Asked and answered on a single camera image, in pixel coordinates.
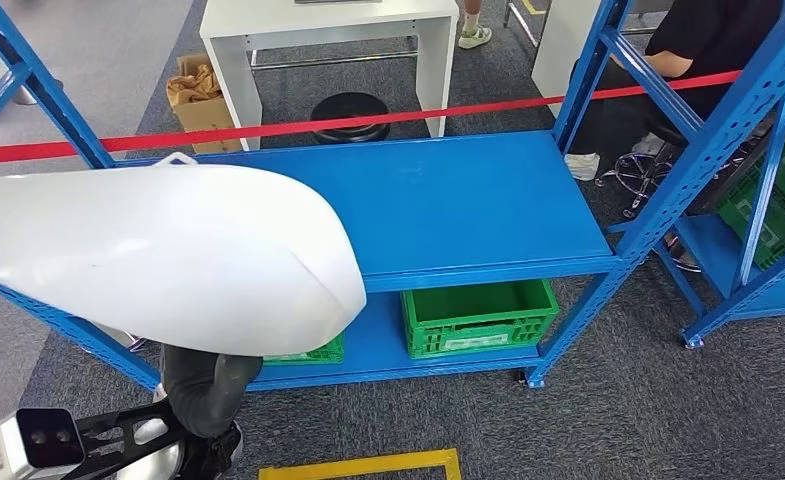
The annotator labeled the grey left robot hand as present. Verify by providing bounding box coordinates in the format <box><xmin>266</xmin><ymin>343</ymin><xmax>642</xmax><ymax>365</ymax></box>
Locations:
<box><xmin>160</xmin><ymin>344</ymin><xmax>264</xmax><ymax>440</ymax></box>

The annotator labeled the white plastic shell part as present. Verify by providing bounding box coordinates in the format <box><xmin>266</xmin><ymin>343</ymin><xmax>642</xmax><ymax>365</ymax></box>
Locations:
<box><xmin>0</xmin><ymin>152</ymin><xmax>367</xmax><ymax>358</ymax></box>

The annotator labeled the blue metal shelf rack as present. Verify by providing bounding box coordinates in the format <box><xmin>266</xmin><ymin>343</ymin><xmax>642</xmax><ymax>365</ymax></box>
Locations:
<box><xmin>656</xmin><ymin>66</ymin><xmax>785</xmax><ymax>350</ymax></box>
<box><xmin>0</xmin><ymin>0</ymin><xmax>785</xmax><ymax>392</ymax></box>

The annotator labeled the yellow floor tape square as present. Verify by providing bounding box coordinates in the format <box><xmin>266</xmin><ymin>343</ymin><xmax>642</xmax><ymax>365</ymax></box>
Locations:
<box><xmin>258</xmin><ymin>448</ymin><xmax>463</xmax><ymax>480</ymax></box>

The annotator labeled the open green plastic crate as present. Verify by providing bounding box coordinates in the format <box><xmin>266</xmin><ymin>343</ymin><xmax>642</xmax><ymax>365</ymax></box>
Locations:
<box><xmin>400</xmin><ymin>278</ymin><xmax>560</xmax><ymax>361</ymax></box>

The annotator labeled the open cardboard box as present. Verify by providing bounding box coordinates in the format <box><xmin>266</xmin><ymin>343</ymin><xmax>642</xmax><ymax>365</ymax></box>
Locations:
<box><xmin>165</xmin><ymin>54</ymin><xmax>244</xmax><ymax>155</ymax></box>

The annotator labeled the red barrier belt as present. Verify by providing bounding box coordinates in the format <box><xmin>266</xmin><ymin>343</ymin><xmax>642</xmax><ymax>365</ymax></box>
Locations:
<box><xmin>0</xmin><ymin>58</ymin><xmax>785</xmax><ymax>167</ymax></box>

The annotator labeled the black round stool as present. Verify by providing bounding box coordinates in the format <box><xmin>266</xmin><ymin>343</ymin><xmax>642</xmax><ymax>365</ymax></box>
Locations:
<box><xmin>309</xmin><ymin>91</ymin><xmax>391</xmax><ymax>146</ymax></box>

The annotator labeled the white desk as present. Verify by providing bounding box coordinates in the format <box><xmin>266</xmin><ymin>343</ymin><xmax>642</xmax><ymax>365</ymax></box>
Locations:
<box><xmin>531</xmin><ymin>0</ymin><xmax>605</xmax><ymax>119</ymax></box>
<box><xmin>199</xmin><ymin>0</ymin><xmax>460</xmax><ymax>152</ymax></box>

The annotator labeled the person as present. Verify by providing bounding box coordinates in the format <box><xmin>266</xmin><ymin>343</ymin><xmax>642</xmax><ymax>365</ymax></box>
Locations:
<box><xmin>456</xmin><ymin>0</ymin><xmax>493</xmax><ymax>50</ymax></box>
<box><xmin>564</xmin><ymin>0</ymin><xmax>784</xmax><ymax>182</ymax></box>

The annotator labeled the black office chair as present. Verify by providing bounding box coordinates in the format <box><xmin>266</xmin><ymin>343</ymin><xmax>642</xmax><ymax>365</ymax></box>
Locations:
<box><xmin>595</xmin><ymin>122</ymin><xmax>764</xmax><ymax>220</ymax></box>

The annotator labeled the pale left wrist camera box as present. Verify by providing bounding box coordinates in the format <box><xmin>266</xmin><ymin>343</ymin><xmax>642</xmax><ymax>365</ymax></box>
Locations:
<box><xmin>0</xmin><ymin>407</ymin><xmax>87</xmax><ymax>480</ymax></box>

